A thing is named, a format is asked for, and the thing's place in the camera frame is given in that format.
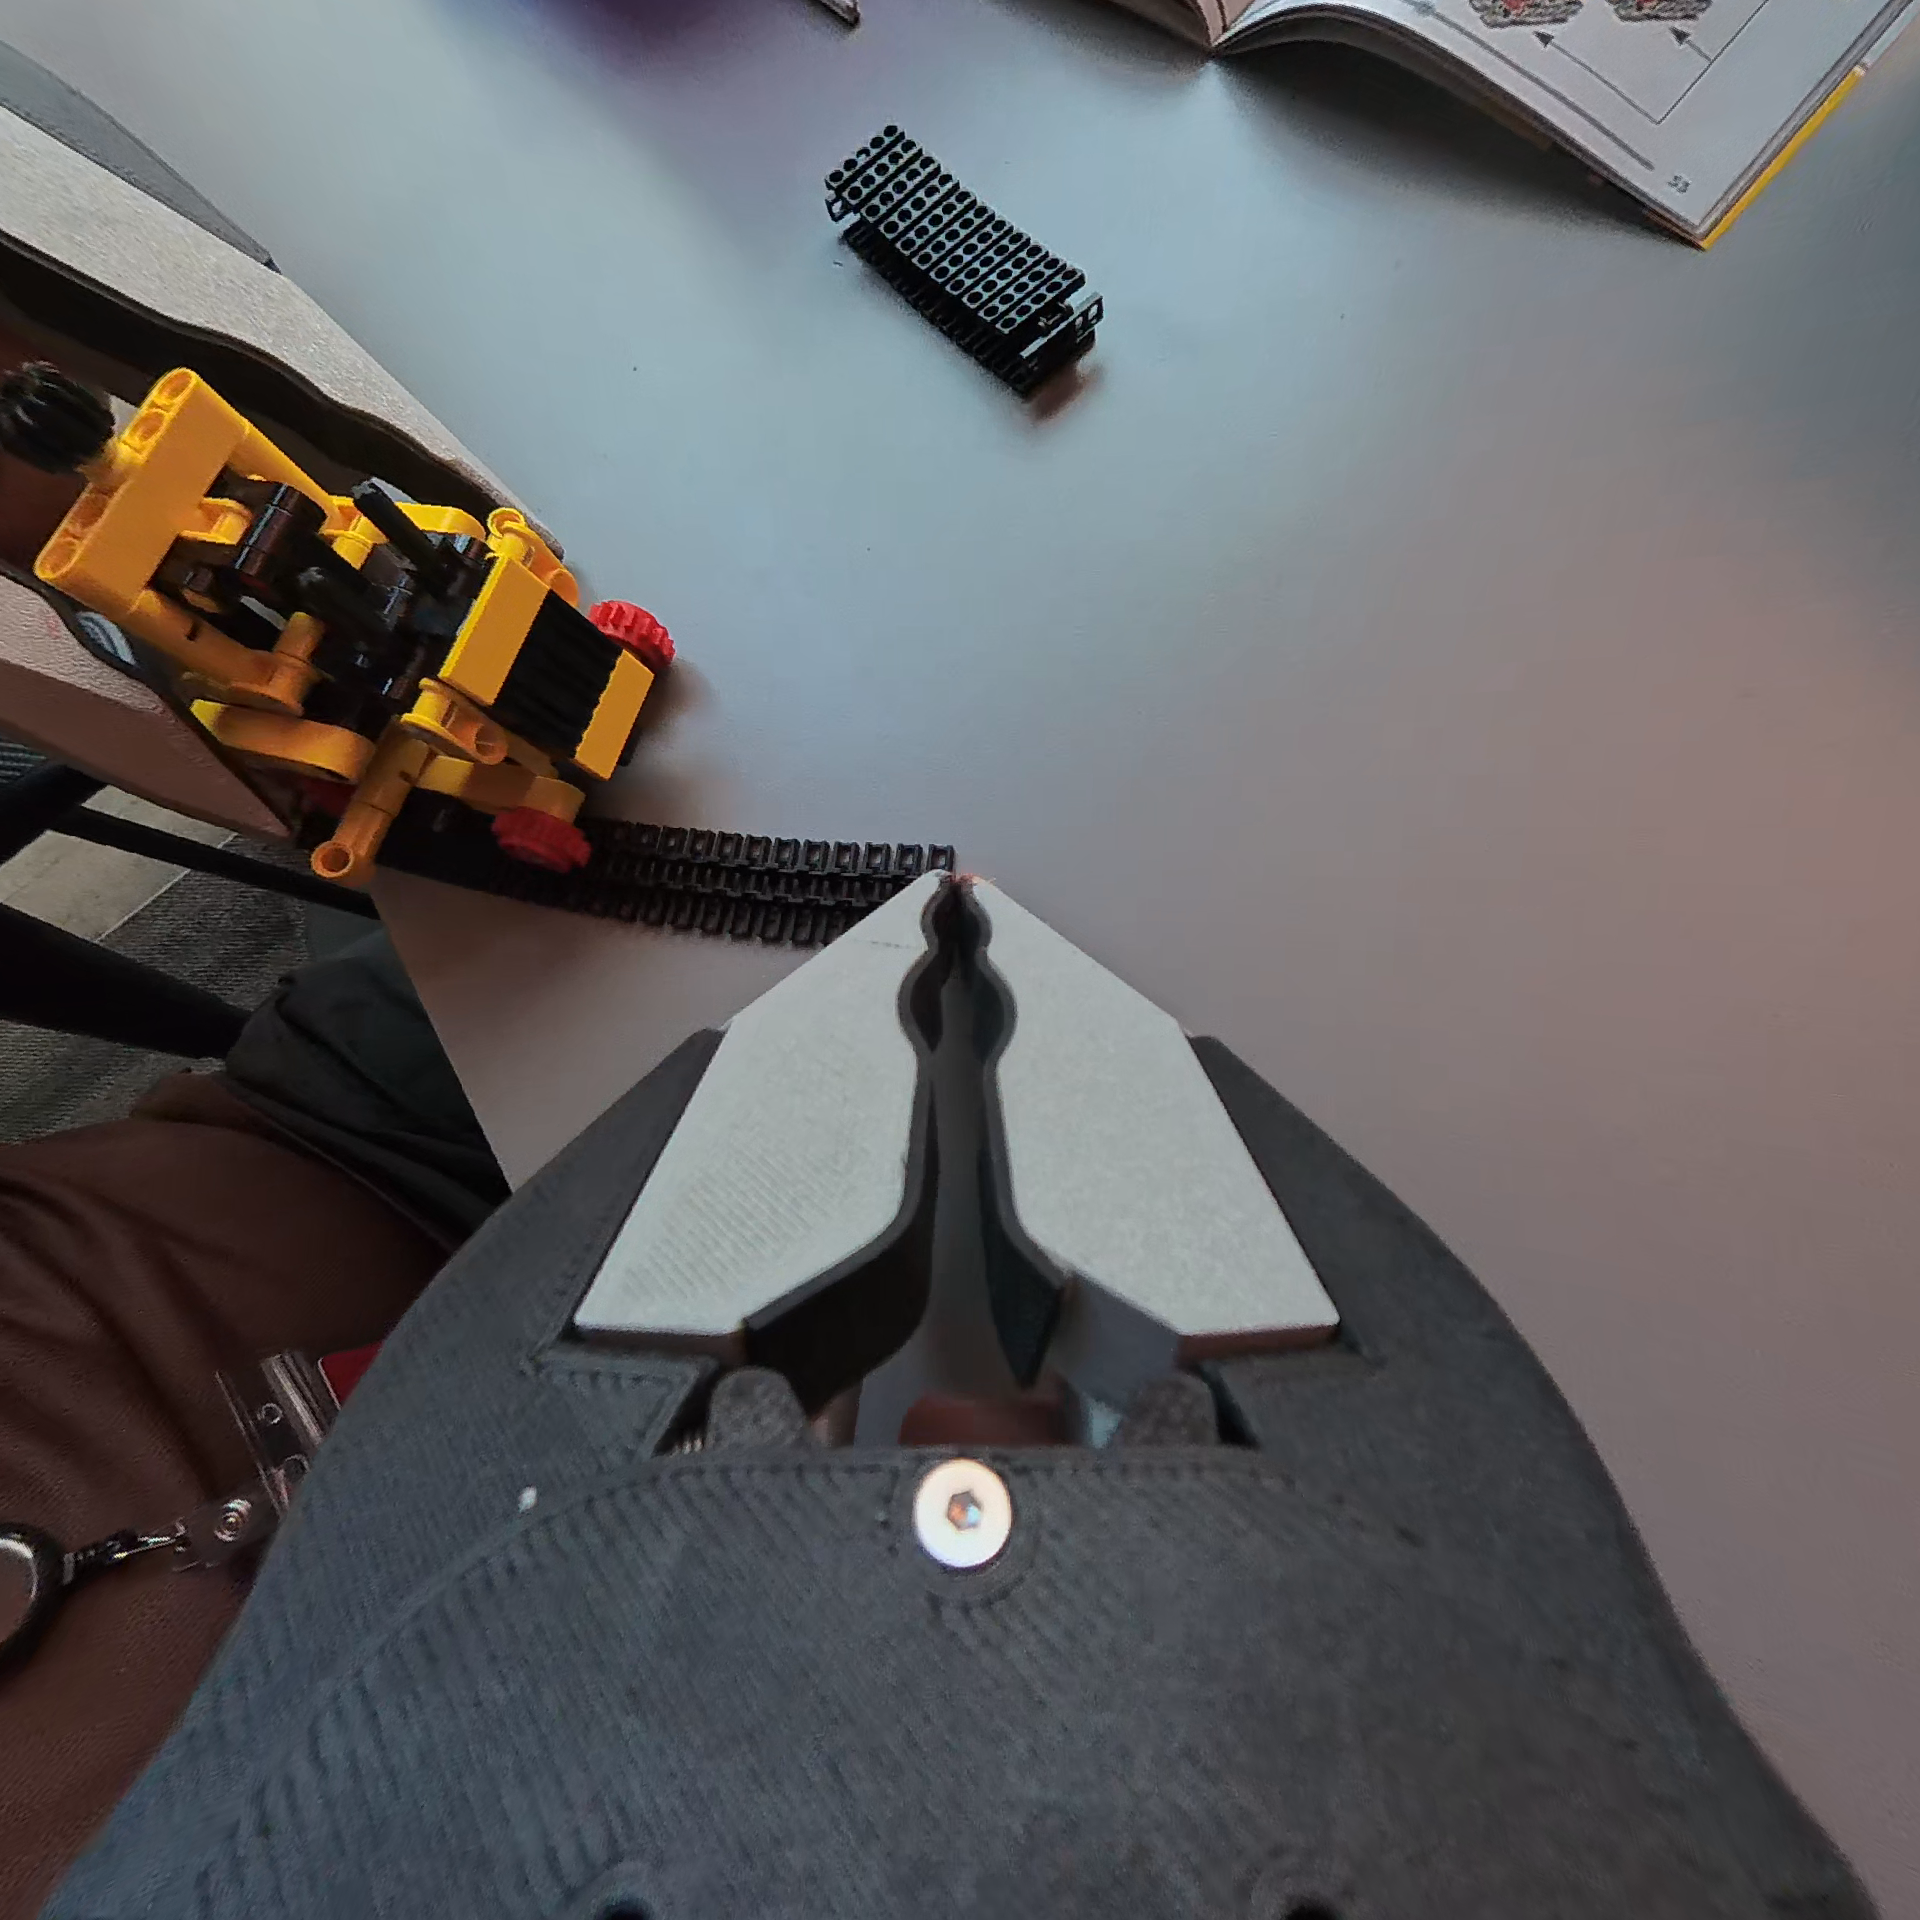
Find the dark cloth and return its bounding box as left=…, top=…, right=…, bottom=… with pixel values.
left=225, top=926, right=517, bottom=1250

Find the person's brown clothed torso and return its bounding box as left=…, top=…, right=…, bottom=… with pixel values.
left=0, top=1068, right=460, bottom=1920

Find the long black lego track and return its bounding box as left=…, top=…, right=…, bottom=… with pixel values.
left=374, top=809, right=961, bottom=950

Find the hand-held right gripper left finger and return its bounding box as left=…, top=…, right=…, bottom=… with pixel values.
left=573, top=870, right=963, bottom=1419

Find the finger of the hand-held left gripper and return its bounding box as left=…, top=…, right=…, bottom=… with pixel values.
left=0, top=98, right=564, bottom=542
left=0, top=570, right=311, bottom=842

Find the black badge reel lanyard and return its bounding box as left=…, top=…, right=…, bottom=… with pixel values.
left=0, top=1342, right=381, bottom=1669

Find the yellow lego vehicle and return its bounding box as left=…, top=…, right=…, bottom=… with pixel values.
left=0, top=360, right=680, bottom=890

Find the lego instruction booklet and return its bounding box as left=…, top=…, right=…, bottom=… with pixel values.
left=1110, top=0, right=1874, bottom=252

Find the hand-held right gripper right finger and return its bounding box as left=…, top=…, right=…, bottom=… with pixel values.
left=945, top=873, right=1344, bottom=1449

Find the folded black lego track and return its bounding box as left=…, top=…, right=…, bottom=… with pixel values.
left=822, top=125, right=1110, bottom=403

